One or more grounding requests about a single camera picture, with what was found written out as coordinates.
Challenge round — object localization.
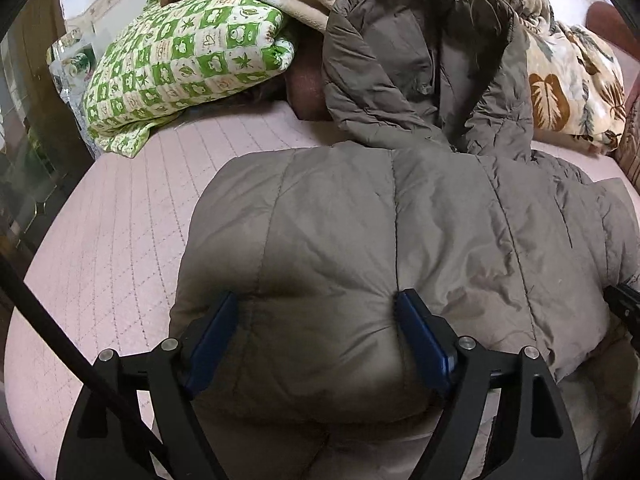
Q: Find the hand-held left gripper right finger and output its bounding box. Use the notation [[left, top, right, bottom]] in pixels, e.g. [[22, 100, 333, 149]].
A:
[[396, 288, 584, 480]]

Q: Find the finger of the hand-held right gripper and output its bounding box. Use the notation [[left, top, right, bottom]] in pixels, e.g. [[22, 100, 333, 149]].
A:
[[602, 282, 640, 351]]

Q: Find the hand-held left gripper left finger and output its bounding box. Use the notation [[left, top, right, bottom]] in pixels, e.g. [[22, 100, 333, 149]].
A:
[[55, 290, 239, 480]]

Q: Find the grey-brown puffer jacket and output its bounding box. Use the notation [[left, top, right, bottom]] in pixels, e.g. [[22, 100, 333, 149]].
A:
[[169, 0, 640, 461]]

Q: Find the striped cushion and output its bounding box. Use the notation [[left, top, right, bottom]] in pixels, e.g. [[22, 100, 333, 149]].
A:
[[612, 100, 640, 186]]

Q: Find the pink quilted bed sheet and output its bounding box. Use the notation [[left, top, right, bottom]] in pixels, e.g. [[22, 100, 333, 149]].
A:
[[5, 97, 631, 480]]

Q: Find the beige floral blanket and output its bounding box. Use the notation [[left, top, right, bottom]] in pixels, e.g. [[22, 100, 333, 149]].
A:
[[192, 0, 628, 156]]

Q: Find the dark red headboard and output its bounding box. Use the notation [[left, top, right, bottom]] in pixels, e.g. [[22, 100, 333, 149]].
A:
[[585, 0, 640, 91]]

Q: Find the green white patterned pillow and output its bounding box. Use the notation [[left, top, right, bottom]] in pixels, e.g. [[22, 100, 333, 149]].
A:
[[82, 0, 296, 158]]

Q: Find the glass cabinet door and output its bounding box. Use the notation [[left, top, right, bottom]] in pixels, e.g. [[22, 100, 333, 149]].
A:
[[0, 10, 96, 241]]

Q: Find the black cable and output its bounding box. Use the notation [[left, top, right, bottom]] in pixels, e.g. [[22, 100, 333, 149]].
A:
[[0, 255, 168, 461]]

